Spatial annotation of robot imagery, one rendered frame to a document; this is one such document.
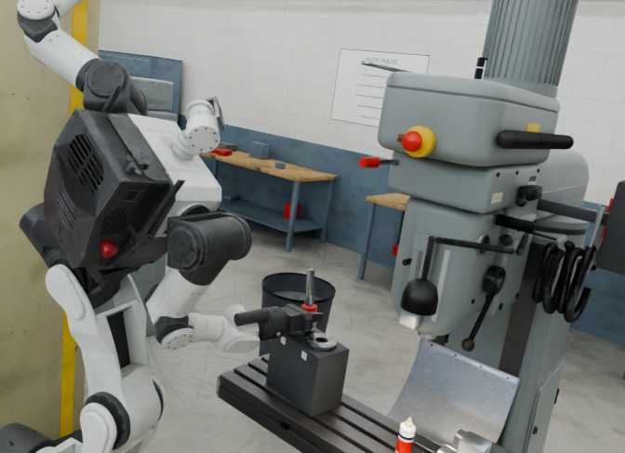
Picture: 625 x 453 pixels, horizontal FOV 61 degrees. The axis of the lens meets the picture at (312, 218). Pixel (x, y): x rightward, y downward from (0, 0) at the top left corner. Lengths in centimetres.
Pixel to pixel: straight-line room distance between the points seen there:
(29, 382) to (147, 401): 142
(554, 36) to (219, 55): 697
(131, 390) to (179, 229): 51
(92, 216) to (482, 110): 75
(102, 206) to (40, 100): 142
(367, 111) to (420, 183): 523
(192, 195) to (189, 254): 15
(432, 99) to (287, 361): 90
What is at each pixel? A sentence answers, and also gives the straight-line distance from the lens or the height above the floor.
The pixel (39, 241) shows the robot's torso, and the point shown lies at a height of 139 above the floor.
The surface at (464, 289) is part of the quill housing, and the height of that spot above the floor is 145.
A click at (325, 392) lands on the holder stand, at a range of 160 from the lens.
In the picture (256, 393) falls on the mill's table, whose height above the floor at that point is 94.
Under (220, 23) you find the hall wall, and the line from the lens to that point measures 820.
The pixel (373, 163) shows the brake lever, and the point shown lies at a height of 170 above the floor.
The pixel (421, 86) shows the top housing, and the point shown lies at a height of 186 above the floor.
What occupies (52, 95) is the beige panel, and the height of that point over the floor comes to 167.
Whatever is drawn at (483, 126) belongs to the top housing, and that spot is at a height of 181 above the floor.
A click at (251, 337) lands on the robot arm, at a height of 118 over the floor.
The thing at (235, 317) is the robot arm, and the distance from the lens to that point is 144.
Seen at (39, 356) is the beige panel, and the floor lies 51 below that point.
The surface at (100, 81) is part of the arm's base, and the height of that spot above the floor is 179.
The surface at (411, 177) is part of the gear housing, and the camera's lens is 120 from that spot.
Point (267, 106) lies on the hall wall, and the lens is 739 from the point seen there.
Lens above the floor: 183
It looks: 13 degrees down
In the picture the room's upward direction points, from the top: 8 degrees clockwise
